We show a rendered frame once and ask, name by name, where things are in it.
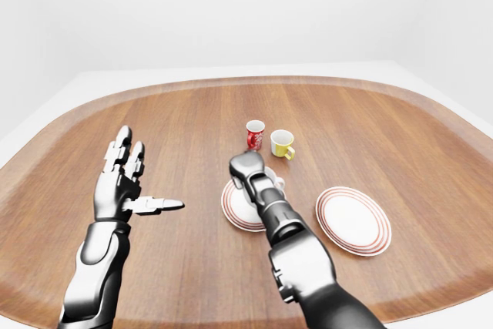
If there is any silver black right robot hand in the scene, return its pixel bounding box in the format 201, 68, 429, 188
228, 149, 267, 202

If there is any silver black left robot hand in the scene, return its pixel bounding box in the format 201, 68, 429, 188
93, 125, 186, 222

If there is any red patterned mug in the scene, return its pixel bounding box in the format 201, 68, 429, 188
245, 119, 267, 153

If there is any white and yellow mug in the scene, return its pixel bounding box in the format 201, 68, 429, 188
269, 129, 297, 161

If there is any white plate with red rings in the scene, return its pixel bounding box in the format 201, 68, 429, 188
314, 186, 393, 257
220, 179, 279, 233

